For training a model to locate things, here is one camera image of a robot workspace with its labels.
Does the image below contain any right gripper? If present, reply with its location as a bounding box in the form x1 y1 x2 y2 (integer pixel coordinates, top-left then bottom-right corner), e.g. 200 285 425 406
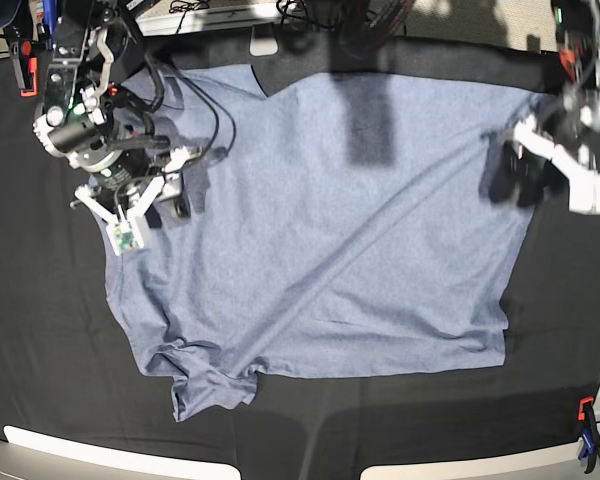
69 146 203 230

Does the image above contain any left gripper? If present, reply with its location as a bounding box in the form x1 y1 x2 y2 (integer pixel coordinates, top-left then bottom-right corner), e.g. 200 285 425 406
484 115 598 208

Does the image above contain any blue-grey t-shirt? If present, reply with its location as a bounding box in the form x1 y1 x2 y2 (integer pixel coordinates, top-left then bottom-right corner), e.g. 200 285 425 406
106 65 544 421

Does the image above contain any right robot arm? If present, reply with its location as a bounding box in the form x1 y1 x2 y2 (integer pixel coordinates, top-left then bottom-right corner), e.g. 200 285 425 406
33 1 204 228

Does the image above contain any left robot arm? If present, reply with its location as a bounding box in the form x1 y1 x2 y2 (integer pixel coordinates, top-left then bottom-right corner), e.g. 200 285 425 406
486 1 600 215

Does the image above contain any black table cloth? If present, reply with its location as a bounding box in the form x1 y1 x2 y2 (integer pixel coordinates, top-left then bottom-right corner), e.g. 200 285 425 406
0 60 600 479

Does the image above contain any red-black clamp far left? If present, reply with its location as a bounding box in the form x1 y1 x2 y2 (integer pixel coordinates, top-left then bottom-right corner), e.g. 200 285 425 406
9 40 38 97

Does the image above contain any blue clamp far left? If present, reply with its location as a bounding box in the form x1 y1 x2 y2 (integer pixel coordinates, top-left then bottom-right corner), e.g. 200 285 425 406
35 0 58 51

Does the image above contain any red-blue clamp near right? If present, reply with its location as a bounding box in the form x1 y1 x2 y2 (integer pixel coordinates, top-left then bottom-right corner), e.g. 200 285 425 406
577 396 600 474

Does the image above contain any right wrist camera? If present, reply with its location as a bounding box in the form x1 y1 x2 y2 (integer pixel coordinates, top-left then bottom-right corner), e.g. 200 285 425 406
105 221 145 256

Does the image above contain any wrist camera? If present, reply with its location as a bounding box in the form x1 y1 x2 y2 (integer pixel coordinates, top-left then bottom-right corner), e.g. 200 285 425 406
568 171 600 216
105 221 145 256

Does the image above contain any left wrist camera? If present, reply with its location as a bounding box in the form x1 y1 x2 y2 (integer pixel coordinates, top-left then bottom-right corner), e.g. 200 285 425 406
568 171 600 216

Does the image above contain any white camera mount foot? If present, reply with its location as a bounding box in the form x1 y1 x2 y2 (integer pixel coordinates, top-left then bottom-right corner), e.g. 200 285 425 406
249 23 279 57

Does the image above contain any aluminium frame rail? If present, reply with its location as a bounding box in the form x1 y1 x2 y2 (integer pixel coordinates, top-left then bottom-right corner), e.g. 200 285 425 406
137 3 280 36

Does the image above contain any red-black braided cable bundle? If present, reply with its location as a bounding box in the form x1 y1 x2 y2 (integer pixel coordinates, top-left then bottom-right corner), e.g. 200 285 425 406
339 0 416 56

